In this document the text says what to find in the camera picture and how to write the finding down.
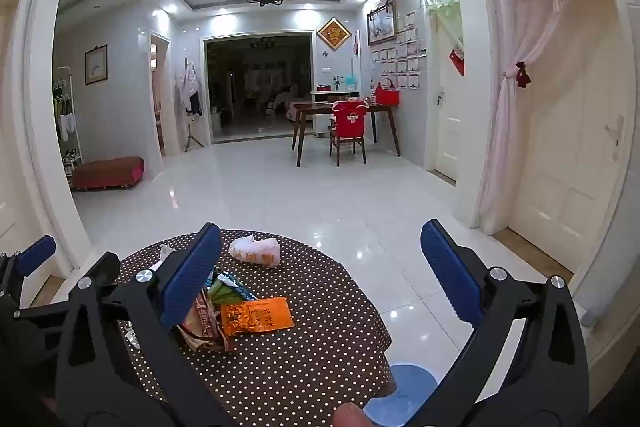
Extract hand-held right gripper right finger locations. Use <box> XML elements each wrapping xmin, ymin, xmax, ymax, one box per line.
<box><xmin>415</xmin><ymin>219</ymin><xmax>591</xmax><ymax>427</ymax></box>

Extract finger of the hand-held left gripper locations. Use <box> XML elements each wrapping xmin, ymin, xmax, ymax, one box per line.
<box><xmin>0</xmin><ymin>234</ymin><xmax>71</xmax><ymax>324</ymax></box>

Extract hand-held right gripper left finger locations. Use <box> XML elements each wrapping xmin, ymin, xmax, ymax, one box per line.
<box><xmin>54</xmin><ymin>222</ymin><xmax>241</xmax><ymax>427</ymax></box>

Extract green snack packet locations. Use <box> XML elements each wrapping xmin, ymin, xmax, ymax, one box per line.
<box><xmin>207</xmin><ymin>272</ymin><xmax>258</xmax><ymax>308</ymax></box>

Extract red and white wrapper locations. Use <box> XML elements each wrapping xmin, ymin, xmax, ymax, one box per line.
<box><xmin>175</xmin><ymin>289</ymin><xmax>236</xmax><ymax>353</ymax></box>

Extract orange snack packet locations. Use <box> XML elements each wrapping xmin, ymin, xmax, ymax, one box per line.
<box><xmin>220</xmin><ymin>297</ymin><xmax>293</xmax><ymax>337</ymax></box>

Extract blue waste bin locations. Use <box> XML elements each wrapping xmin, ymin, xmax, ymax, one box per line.
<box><xmin>365</xmin><ymin>363</ymin><xmax>441</xmax><ymax>418</ymax></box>

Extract person's right hand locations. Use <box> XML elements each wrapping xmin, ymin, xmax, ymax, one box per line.
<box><xmin>332</xmin><ymin>404</ymin><xmax>371</xmax><ymax>427</ymax></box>

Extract white paper scrap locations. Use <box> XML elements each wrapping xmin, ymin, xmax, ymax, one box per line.
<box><xmin>150</xmin><ymin>244</ymin><xmax>173</xmax><ymax>273</ymax></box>

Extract white plastic bag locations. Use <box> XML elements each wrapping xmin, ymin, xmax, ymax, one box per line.
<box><xmin>229</xmin><ymin>234</ymin><xmax>282</xmax><ymax>267</ymax></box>

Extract red ottoman bench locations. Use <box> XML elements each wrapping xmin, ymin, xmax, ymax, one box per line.
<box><xmin>70</xmin><ymin>157</ymin><xmax>145</xmax><ymax>192</ymax></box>

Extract white clothes rack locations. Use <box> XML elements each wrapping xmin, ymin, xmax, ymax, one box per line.
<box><xmin>52</xmin><ymin>66</ymin><xmax>83</xmax><ymax>178</ymax></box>

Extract white door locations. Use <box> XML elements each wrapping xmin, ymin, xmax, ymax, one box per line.
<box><xmin>434</xmin><ymin>4</ymin><xmax>466</xmax><ymax>180</ymax></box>

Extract brown polka dot tablecloth table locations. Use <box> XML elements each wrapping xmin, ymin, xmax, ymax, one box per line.
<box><xmin>117</xmin><ymin>229</ymin><xmax>398</xmax><ymax>427</ymax></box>

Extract cream panel door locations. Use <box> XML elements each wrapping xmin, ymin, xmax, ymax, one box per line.
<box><xmin>500</xmin><ymin>0</ymin><xmax>631</xmax><ymax>265</ymax></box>

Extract wooden chair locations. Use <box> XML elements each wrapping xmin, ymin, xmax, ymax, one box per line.
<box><xmin>327</xmin><ymin>117</ymin><xmax>369</xmax><ymax>166</ymax></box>

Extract red shirt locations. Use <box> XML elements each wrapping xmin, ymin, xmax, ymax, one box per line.
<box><xmin>331</xmin><ymin>101</ymin><xmax>371</xmax><ymax>142</ymax></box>

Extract red bag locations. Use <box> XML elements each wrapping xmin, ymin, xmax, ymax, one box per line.
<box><xmin>375</xmin><ymin>77</ymin><xmax>401</xmax><ymax>106</ymax></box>

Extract coat stand with clothes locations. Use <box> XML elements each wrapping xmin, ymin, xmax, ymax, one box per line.
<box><xmin>175</xmin><ymin>61</ymin><xmax>203</xmax><ymax>152</ymax></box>

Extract small framed picture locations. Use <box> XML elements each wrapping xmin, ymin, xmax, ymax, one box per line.
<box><xmin>84</xmin><ymin>45</ymin><xmax>109</xmax><ymax>86</ymax></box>

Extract white cabinet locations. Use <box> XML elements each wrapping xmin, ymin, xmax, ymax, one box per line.
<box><xmin>311</xmin><ymin>88</ymin><xmax>361</xmax><ymax>138</ymax></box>

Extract dark wooden dining table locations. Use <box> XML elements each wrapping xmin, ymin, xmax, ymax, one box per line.
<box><xmin>291</xmin><ymin>101</ymin><xmax>402</xmax><ymax>168</ymax></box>

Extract group of wall certificates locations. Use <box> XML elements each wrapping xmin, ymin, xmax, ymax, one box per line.
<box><xmin>372</xmin><ymin>9</ymin><xmax>428</xmax><ymax>90</ymax></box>

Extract framed wall picture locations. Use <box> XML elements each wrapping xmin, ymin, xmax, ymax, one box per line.
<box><xmin>366</xmin><ymin>0</ymin><xmax>397</xmax><ymax>46</ymax></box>

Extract red diamond wall picture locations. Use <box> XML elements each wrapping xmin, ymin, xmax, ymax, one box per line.
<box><xmin>316</xmin><ymin>18</ymin><xmax>352</xmax><ymax>54</ymax></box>

